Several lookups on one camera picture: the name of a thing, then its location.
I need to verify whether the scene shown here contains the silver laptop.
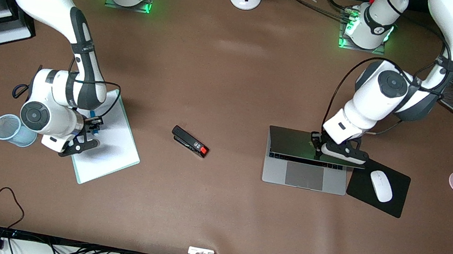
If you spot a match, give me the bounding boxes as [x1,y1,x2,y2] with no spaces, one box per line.
[260,125,370,199]

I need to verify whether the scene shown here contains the white clipboard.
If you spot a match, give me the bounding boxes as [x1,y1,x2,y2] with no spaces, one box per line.
[66,84,151,193]

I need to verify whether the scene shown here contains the blue mesh pen cup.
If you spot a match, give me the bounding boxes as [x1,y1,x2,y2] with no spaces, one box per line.
[0,112,40,150]

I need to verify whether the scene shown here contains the white computer mouse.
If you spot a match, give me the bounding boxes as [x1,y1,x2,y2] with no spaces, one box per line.
[366,169,397,205]

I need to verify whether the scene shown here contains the black scissors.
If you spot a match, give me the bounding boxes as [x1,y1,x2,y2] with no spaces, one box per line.
[12,83,31,101]

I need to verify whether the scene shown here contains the black mouse pad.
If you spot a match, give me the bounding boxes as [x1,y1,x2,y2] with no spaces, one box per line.
[343,153,414,220]

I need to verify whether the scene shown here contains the black red stapler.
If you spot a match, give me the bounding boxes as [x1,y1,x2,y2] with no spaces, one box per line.
[168,124,212,159]

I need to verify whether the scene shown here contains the dark looped cable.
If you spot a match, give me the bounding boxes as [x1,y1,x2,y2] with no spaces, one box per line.
[0,186,29,233]

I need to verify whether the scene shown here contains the clear left arm base plate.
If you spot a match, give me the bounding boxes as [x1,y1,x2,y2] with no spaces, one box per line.
[337,27,389,56]

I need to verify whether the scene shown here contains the black base cable bundle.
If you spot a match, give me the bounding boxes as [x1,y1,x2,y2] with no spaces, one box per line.
[268,0,352,23]

